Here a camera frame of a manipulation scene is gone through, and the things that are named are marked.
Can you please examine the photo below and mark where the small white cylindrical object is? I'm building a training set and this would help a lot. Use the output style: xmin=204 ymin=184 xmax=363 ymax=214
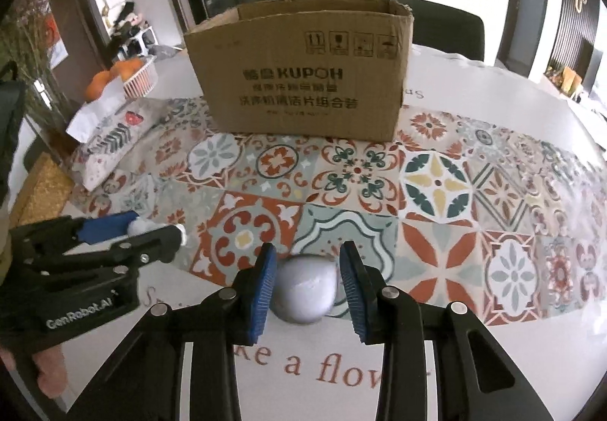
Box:
xmin=128 ymin=218 xmax=188 ymax=248

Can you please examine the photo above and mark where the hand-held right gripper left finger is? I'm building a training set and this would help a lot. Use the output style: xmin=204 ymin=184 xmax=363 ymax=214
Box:
xmin=61 ymin=243 xmax=278 ymax=421

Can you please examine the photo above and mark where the red wall poster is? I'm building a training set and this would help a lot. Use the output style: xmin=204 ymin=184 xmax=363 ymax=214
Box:
xmin=45 ymin=15 xmax=67 ymax=68

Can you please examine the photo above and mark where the dark grey chair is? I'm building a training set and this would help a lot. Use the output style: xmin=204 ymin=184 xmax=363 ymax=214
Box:
xmin=410 ymin=0 xmax=485 ymax=63

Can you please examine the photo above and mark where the orange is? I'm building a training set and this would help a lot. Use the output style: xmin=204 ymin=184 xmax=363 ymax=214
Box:
xmin=111 ymin=59 xmax=145 ymax=82
xmin=85 ymin=70 xmax=115 ymax=101

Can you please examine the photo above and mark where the brown cardboard box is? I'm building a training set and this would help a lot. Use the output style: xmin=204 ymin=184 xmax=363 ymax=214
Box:
xmin=184 ymin=0 xmax=414 ymax=143

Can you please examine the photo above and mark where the brown door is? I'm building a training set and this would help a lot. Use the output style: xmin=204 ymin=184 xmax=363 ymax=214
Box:
xmin=35 ymin=0 xmax=112 ymax=85

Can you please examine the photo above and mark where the white tissue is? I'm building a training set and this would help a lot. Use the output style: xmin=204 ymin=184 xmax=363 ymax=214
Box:
xmin=66 ymin=91 xmax=131 ymax=142

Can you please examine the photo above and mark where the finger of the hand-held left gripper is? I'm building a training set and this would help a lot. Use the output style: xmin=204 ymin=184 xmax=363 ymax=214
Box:
xmin=9 ymin=211 xmax=138 ymax=260
xmin=28 ymin=225 xmax=183 ymax=284

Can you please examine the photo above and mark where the dark interior door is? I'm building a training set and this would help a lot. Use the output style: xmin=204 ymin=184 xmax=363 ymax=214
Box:
xmin=495 ymin=0 xmax=551 ymax=80

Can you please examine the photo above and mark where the white plastic basket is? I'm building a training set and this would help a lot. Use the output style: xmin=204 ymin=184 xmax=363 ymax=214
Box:
xmin=121 ymin=55 xmax=159 ymax=98

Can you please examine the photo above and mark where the white shoe rack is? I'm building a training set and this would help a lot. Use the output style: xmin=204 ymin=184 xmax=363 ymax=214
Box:
xmin=111 ymin=1 xmax=157 ymax=58

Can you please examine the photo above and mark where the white computer mouse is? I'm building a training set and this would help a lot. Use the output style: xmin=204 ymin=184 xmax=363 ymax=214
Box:
xmin=272 ymin=254 xmax=340 ymax=326

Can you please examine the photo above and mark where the floral tissue pack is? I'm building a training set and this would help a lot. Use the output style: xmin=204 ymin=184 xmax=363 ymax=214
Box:
xmin=71 ymin=98 xmax=164 ymax=191

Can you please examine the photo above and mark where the person's left hand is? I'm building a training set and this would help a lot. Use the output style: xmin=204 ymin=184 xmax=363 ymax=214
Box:
xmin=33 ymin=349 xmax=66 ymax=399

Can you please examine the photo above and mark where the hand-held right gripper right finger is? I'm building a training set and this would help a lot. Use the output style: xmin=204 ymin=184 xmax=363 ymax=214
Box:
xmin=340 ymin=241 xmax=555 ymax=421

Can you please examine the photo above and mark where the vase of dried branches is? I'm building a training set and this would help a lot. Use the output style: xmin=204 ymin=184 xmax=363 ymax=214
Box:
xmin=0 ymin=0 xmax=67 ymax=166

